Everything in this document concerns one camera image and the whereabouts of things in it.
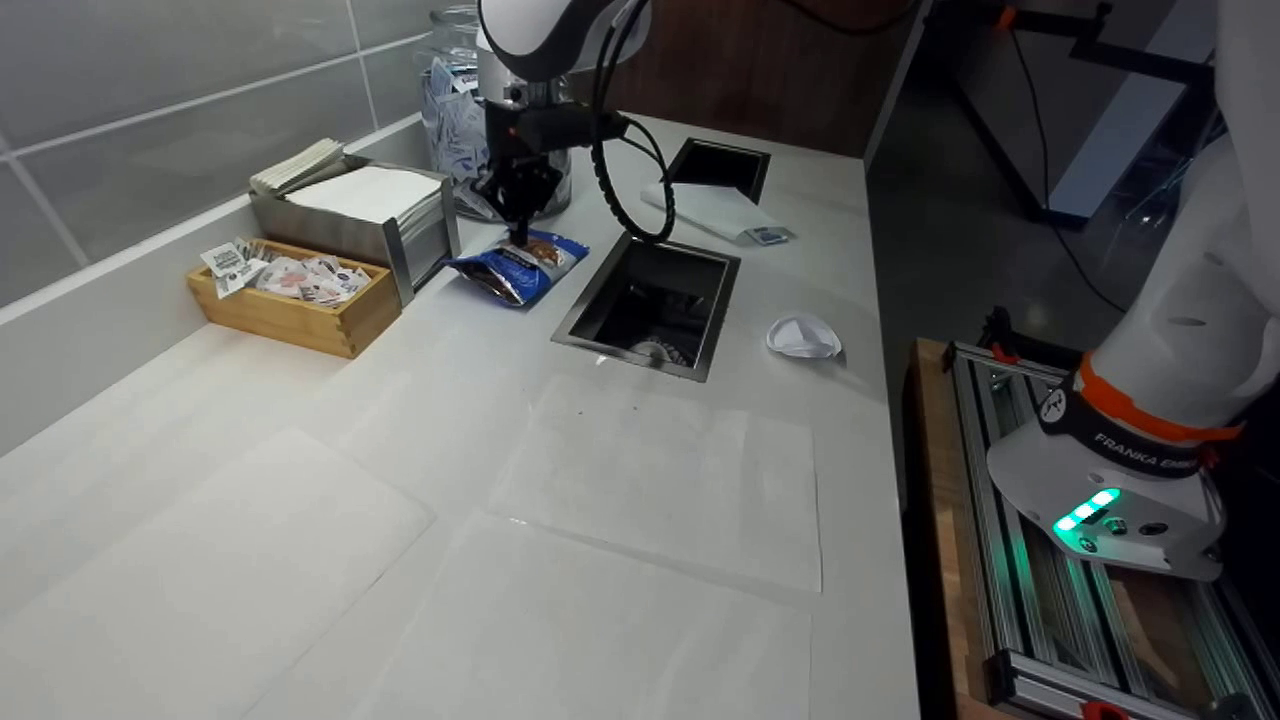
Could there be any black cable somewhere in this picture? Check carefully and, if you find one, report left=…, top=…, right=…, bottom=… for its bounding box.
left=586, top=0, right=681, bottom=246

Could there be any thin white paper sheet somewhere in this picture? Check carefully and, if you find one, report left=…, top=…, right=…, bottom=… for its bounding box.
left=0, top=422, right=438, bottom=720
left=489, top=377, right=824, bottom=594
left=252, top=513, right=821, bottom=720

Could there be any black stand with red clamp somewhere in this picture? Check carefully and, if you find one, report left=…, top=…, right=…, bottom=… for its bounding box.
left=991, top=0, right=1219, bottom=89

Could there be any metal napkin dispenser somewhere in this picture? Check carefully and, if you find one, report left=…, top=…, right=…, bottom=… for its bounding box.
left=243, top=137, right=464, bottom=302

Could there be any blue and white pretzel packet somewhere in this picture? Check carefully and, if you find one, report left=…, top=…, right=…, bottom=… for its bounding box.
left=448, top=226, right=594, bottom=311

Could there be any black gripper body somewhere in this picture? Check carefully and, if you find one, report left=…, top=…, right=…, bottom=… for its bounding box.
left=477, top=101, right=576, bottom=218

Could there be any aluminium profile base frame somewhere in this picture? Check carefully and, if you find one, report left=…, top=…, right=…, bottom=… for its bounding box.
left=941, top=335, right=1280, bottom=720

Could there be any white and blue panel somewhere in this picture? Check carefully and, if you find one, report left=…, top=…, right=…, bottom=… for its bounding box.
left=1045, top=0, right=1224, bottom=224

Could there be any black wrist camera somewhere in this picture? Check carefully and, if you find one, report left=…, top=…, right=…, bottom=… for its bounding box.
left=562, top=108, right=633, bottom=153

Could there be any wooden base board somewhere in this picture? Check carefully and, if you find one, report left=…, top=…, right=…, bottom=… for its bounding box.
left=906, top=335, right=1020, bottom=720

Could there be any wooden tray of sachets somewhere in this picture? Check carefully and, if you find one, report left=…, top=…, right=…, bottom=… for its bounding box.
left=183, top=233, right=408, bottom=364

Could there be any small blue white sachet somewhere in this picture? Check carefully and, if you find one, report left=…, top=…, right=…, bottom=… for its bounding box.
left=738, top=218, right=801, bottom=253

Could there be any glass jar of sachets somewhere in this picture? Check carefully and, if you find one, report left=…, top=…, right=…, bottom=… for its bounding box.
left=417, top=5, right=576, bottom=218

